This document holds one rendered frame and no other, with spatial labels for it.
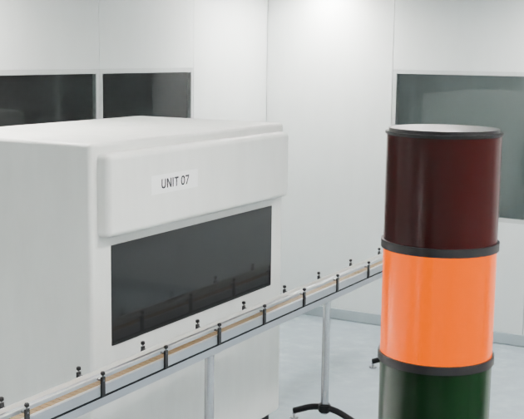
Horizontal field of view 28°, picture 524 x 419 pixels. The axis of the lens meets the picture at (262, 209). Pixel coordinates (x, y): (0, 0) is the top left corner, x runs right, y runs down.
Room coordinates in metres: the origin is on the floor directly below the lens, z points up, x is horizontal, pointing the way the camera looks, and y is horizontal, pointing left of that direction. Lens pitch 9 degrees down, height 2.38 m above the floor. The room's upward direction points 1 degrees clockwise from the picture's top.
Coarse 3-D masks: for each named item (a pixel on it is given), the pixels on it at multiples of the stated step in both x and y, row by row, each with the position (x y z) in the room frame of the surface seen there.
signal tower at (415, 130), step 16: (400, 128) 0.44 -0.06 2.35; (416, 128) 0.44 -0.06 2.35; (432, 128) 0.44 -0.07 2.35; (448, 128) 0.44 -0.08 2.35; (464, 128) 0.44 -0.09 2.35; (480, 128) 0.45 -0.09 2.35; (496, 128) 0.45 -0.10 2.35; (384, 240) 0.44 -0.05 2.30; (432, 256) 0.42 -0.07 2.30; (448, 256) 0.42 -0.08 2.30; (464, 256) 0.42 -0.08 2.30; (480, 256) 0.42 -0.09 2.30; (400, 368) 0.43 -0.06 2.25; (416, 368) 0.42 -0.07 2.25; (432, 368) 0.42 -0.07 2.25; (448, 368) 0.42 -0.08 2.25; (464, 368) 0.42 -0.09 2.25; (480, 368) 0.43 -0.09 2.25
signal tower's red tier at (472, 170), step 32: (416, 160) 0.43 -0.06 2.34; (448, 160) 0.42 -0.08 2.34; (480, 160) 0.42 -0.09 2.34; (416, 192) 0.43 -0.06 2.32; (448, 192) 0.42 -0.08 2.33; (480, 192) 0.42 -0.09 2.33; (384, 224) 0.44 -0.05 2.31; (416, 224) 0.43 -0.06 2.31; (448, 224) 0.42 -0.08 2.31; (480, 224) 0.43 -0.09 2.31
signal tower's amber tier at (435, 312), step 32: (384, 256) 0.44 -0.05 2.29; (416, 256) 0.43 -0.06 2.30; (384, 288) 0.44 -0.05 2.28; (416, 288) 0.42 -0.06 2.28; (448, 288) 0.42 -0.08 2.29; (480, 288) 0.43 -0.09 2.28; (384, 320) 0.44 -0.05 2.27; (416, 320) 0.42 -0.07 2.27; (448, 320) 0.42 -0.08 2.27; (480, 320) 0.43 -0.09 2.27; (384, 352) 0.44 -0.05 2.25; (416, 352) 0.42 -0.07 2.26; (448, 352) 0.42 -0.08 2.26; (480, 352) 0.43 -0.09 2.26
